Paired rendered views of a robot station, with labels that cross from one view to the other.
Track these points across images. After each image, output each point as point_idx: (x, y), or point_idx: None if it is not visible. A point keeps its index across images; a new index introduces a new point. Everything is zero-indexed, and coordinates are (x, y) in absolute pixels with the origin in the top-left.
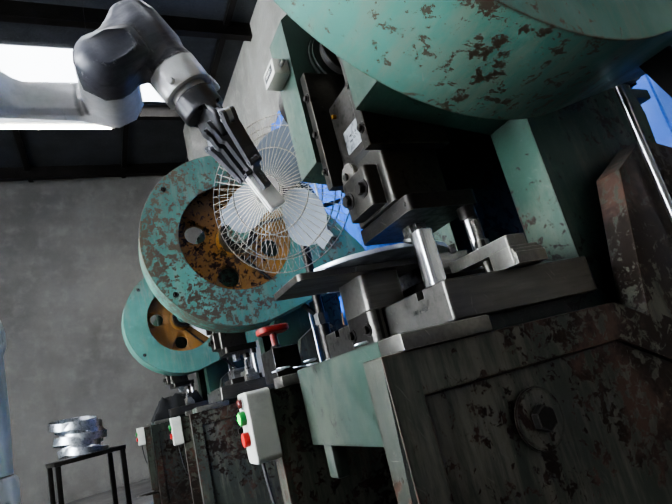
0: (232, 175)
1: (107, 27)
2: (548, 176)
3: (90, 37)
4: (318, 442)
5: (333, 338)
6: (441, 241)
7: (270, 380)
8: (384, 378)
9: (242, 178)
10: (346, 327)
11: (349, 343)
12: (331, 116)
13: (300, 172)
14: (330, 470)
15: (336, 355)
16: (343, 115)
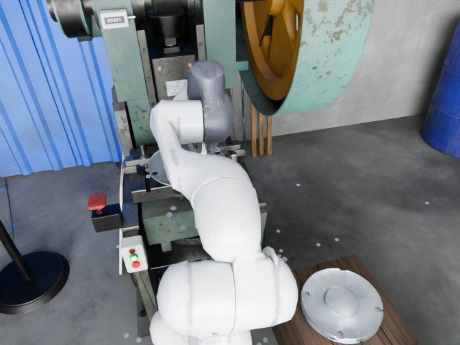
0: (192, 149)
1: (223, 98)
2: None
3: (233, 116)
4: (157, 242)
5: (142, 193)
6: (141, 112)
7: (106, 229)
8: (265, 217)
9: (200, 151)
10: (161, 187)
11: (161, 194)
12: (158, 68)
13: (118, 96)
14: (165, 249)
15: (142, 200)
16: (170, 72)
